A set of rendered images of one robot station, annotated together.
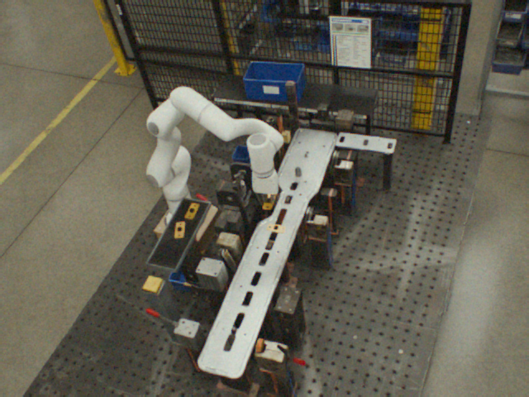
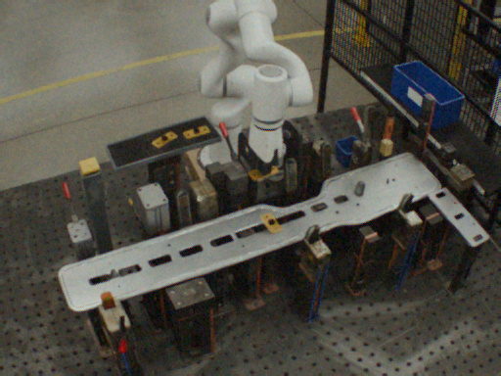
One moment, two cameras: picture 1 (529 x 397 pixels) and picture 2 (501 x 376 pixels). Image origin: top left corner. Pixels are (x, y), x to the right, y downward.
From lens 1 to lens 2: 0.98 m
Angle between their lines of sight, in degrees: 24
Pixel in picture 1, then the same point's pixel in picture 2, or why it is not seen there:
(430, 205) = (472, 340)
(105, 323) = (74, 195)
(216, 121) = (250, 30)
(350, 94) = (488, 161)
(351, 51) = not seen: outside the picture
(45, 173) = not seen: hidden behind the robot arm
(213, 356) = (76, 276)
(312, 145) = (406, 177)
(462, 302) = not seen: outside the picture
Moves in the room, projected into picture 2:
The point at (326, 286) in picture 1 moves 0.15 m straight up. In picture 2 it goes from (283, 336) to (287, 310)
